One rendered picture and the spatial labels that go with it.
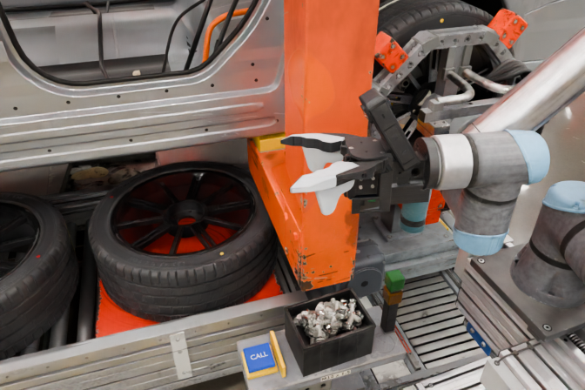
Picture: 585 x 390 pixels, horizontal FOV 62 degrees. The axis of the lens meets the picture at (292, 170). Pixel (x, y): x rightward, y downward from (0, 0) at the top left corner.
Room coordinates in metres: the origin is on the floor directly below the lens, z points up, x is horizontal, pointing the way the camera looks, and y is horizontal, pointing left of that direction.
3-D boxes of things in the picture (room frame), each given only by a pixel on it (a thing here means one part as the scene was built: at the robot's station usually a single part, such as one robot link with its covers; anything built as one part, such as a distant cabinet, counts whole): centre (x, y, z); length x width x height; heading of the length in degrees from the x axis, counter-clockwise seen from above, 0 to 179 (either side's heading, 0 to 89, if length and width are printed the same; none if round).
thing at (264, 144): (1.55, 0.07, 0.71); 0.14 x 0.14 x 0.05; 17
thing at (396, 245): (1.61, -0.44, 0.32); 0.40 x 0.30 x 0.28; 107
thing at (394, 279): (0.90, -0.26, 0.64); 0.04 x 0.04 x 0.04; 17
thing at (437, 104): (1.30, -0.44, 1.03); 0.19 x 0.18 x 0.11; 17
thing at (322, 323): (0.84, -0.09, 0.51); 0.20 x 0.14 x 0.13; 111
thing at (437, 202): (1.49, -0.48, 0.48); 0.16 x 0.12 x 0.17; 17
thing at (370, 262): (1.39, -0.19, 0.26); 0.42 x 0.18 x 0.35; 17
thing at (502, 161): (0.57, -0.29, 1.21); 0.11 x 0.08 x 0.09; 96
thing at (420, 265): (1.61, -0.44, 0.13); 0.50 x 0.36 x 0.10; 107
